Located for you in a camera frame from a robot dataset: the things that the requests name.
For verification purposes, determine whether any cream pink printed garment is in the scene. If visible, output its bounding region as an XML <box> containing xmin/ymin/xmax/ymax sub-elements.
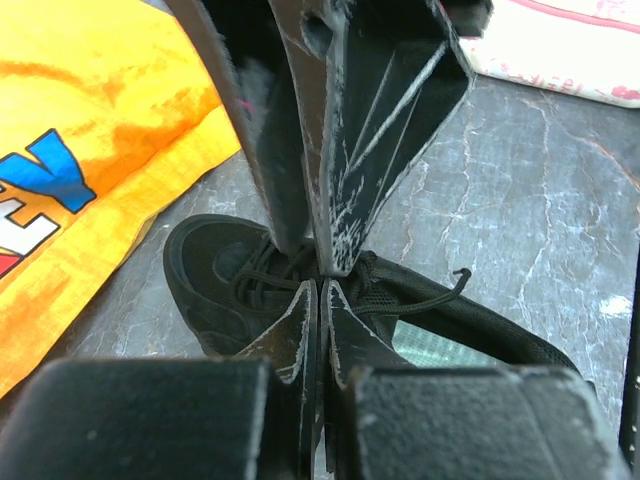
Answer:
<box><xmin>460</xmin><ymin>0</ymin><xmax>639</xmax><ymax>109</ymax></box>

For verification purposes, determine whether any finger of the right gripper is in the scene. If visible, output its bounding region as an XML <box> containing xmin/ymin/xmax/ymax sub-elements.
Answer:
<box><xmin>271</xmin><ymin>0</ymin><xmax>493</xmax><ymax>276</ymax></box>
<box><xmin>167</xmin><ymin>0</ymin><xmax>309</xmax><ymax>254</ymax></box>

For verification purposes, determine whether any black sneaker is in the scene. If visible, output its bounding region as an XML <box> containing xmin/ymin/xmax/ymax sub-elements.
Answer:
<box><xmin>163</xmin><ymin>214</ymin><xmax>576</xmax><ymax>370</ymax></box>

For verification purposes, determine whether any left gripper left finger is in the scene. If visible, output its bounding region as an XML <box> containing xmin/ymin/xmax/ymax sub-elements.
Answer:
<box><xmin>237</xmin><ymin>280</ymin><xmax>318</xmax><ymax>479</ymax></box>

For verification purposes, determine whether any orange Mickey Mouse pillow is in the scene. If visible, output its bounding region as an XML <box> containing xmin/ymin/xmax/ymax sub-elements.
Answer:
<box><xmin>1</xmin><ymin>1</ymin><xmax>240</xmax><ymax>393</ymax></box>

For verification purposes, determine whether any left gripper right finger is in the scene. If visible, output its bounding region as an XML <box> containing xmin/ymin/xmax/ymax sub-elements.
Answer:
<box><xmin>320</xmin><ymin>279</ymin><xmax>411</xmax><ymax>479</ymax></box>

